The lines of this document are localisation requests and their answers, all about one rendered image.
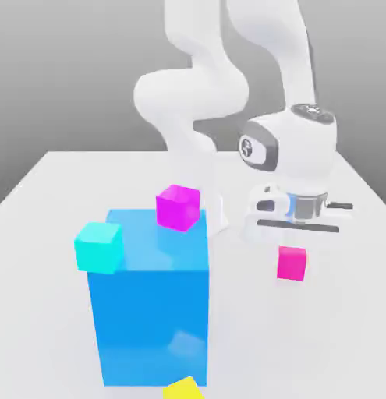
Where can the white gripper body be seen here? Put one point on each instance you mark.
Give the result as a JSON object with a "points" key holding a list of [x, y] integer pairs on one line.
{"points": [[297, 226]]}

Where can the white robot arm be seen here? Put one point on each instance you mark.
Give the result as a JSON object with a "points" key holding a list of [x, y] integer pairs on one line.
{"points": [[192, 93]]}

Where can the small pink cube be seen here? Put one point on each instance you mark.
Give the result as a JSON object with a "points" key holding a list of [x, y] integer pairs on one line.
{"points": [[291, 263]]}

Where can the small magenta cube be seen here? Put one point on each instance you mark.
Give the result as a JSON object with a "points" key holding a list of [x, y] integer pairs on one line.
{"points": [[177, 209]]}

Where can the small yellow cube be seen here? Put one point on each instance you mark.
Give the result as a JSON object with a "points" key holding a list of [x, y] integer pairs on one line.
{"points": [[183, 389]]}

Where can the small cyan cube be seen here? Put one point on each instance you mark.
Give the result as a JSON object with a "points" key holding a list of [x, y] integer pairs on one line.
{"points": [[97, 249]]}

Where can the large blue box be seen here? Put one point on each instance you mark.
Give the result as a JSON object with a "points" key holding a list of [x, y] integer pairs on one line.
{"points": [[149, 311]]}

